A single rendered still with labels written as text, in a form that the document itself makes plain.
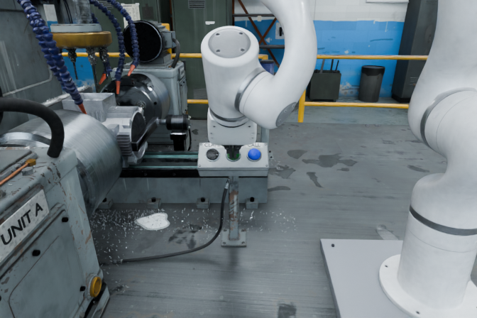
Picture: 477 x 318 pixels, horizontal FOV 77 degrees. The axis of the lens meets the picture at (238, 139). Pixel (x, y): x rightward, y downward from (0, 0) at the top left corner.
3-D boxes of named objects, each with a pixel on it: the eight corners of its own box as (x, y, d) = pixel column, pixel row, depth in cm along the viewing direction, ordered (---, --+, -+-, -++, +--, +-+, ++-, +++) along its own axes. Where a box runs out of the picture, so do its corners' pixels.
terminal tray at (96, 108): (65, 123, 91) (60, 100, 89) (82, 113, 101) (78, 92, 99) (105, 123, 91) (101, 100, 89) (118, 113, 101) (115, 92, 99)
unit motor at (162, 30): (130, 113, 145) (116, 20, 129) (148, 97, 176) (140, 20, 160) (183, 113, 145) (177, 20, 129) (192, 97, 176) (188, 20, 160)
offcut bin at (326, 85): (333, 97, 571) (338, 52, 541) (339, 103, 527) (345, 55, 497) (306, 96, 575) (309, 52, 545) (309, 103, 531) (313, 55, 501)
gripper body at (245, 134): (258, 91, 58) (255, 123, 67) (205, 91, 58) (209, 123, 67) (260, 123, 54) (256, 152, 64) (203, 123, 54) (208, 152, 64)
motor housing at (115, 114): (69, 174, 93) (55, 116, 86) (96, 150, 111) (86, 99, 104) (133, 174, 93) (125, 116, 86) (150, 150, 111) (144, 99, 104)
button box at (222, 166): (199, 177, 75) (196, 167, 70) (201, 151, 78) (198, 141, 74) (267, 177, 75) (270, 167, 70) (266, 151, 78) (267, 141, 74)
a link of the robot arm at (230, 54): (267, 100, 54) (229, 74, 57) (275, 42, 43) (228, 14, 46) (236, 130, 51) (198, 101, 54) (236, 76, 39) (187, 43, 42)
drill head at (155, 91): (93, 147, 114) (80, 81, 105) (129, 116, 152) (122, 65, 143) (159, 147, 114) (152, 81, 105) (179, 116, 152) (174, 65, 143)
